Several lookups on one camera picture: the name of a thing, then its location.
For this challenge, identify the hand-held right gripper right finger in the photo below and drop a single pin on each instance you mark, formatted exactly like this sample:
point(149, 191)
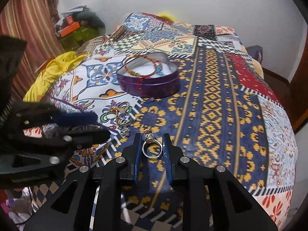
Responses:
point(166, 160)

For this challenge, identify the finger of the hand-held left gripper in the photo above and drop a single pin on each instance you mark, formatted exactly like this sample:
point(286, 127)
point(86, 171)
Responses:
point(91, 136)
point(77, 118)

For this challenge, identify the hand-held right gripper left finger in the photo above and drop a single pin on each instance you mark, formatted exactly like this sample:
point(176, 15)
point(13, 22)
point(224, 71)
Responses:
point(137, 160)

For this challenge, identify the purple heart-shaped tin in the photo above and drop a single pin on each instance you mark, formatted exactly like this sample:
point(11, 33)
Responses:
point(149, 86)

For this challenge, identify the yellow cloth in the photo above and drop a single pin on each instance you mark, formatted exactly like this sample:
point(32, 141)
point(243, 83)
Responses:
point(55, 69)

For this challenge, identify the striped curtain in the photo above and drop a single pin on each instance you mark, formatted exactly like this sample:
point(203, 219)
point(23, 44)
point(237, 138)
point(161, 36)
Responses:
point(26, 16)

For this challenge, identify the orange box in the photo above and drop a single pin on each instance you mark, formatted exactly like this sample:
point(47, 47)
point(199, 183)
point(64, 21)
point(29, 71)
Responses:
point(69, 28)

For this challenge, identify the patterned patchwork blanket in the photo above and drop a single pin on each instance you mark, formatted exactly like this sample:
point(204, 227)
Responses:
point(216, 89)

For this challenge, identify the grey cloth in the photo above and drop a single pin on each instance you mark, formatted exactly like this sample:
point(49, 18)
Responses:
point(90, 16)

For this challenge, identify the yellow pillow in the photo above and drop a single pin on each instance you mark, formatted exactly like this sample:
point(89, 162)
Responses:
point(166, 16)

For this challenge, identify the dark blue cloth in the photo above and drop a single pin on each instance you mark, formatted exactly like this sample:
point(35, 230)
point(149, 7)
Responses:
point(255, 53)

